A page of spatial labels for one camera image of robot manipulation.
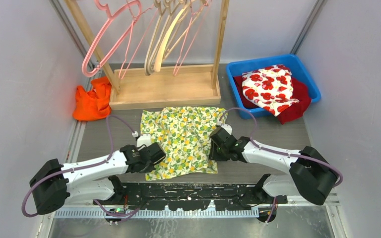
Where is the lemon print skirt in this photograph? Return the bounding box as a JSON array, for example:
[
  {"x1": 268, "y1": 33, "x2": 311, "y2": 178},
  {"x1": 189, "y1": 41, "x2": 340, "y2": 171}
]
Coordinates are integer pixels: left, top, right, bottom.
[{"x1": 140, "y1": 107, "x2": 227, "y2": 181}]

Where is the thin pink wire hanger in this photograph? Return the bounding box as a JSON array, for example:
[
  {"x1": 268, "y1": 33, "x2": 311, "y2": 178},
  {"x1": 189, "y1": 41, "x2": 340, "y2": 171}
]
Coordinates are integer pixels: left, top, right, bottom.
[{"x1": 173, "y1": 0, "x2": 212, "y2": 76}]

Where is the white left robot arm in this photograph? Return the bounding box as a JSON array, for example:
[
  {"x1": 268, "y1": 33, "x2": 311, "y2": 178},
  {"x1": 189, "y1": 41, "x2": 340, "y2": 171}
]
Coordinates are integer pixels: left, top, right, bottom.
[{"x1": 25, "y1": 143, "x2": 166, "y2": 215}]

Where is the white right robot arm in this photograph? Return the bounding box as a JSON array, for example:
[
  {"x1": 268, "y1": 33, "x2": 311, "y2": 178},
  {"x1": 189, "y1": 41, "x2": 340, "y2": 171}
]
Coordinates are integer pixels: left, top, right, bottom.
[{"x1": 209, "y1": 124, "x2": 342, "y2": 205}]

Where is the wooden hanger rack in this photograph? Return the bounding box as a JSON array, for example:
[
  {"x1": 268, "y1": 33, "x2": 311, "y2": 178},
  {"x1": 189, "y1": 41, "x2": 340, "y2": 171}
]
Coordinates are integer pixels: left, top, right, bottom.
[{"x1": 66, "y1": 0, "x2": 229, "y2": 110}]

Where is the beige wooden hanger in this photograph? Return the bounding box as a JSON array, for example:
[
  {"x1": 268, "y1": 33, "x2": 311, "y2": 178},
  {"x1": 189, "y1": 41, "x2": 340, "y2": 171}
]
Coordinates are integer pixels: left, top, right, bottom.
[
  {"x1": 148, "y1": 0, "x2": 191, "y2": 74},
  {"x1": 144, "y1": 0, "x2": 165, "y2": 76}
]

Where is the cream wooden hanger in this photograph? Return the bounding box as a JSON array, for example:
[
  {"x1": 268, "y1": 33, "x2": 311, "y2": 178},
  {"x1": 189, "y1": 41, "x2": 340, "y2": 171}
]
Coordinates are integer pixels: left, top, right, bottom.
[{"x1": 153, "y1": 0, "x2": 191, "y2": 72}]

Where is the thick pink hanger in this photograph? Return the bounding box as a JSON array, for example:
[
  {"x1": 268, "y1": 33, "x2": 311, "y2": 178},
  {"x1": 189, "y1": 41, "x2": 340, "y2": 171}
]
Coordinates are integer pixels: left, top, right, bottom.
[{"x1": 81, "y1": 0, "x2": 143, "y2": 78}]

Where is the orange cloth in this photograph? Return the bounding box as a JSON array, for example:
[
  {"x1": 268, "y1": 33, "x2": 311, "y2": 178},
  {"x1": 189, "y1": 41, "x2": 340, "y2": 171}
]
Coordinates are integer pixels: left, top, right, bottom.
[{"x1": 72, "y1": 76, "x2": 112, "y2": 121}]

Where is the red poppy print cloth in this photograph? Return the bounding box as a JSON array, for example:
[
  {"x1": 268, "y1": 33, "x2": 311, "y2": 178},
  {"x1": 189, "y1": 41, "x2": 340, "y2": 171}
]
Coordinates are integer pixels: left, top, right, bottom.
[{"x1": 242, "y1": 64, "x2": 299, "y2": 116}]

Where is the blue plastic bin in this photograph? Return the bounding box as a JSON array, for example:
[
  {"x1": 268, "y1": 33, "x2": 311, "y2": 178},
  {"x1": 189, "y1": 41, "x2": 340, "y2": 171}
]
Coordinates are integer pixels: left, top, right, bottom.
[{"x1": 226, "y1": 54, "x2": 321, "y2": 108}]

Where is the dark red cloth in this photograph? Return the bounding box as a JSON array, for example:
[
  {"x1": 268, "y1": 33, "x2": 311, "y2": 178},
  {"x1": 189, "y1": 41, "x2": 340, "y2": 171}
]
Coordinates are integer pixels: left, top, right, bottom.
[{"x1": 233, "y1": 76, "x2": 311, "y2": 124}]

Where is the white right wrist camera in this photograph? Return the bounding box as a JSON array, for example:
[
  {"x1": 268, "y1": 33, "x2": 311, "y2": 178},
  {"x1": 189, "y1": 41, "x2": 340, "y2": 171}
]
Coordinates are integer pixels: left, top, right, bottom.
[{"x1": 216, "y1": 121, "x2": 232, "y2": 134}]

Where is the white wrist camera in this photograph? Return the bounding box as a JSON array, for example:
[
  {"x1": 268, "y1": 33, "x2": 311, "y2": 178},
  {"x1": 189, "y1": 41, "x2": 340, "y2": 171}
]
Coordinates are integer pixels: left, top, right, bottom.
[
  {"x1": 216, "y1": 121, "x2": 232, "y2": 134},
  {"x1": 132, "y1": 131, "x2": 152, "y2": 149}
]

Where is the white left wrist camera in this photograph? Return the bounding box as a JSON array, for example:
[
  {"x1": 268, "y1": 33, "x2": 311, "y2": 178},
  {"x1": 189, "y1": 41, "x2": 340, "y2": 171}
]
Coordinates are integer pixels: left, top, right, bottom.
[{"x1": 132, "y1": 131, "x2": 152, "y2": 149}]

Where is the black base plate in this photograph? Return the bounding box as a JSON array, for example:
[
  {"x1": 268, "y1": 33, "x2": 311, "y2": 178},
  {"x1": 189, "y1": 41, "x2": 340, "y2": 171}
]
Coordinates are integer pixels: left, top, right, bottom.
[{"x1": 100, "y1": 182, "x2": 288, "y2": 211}]

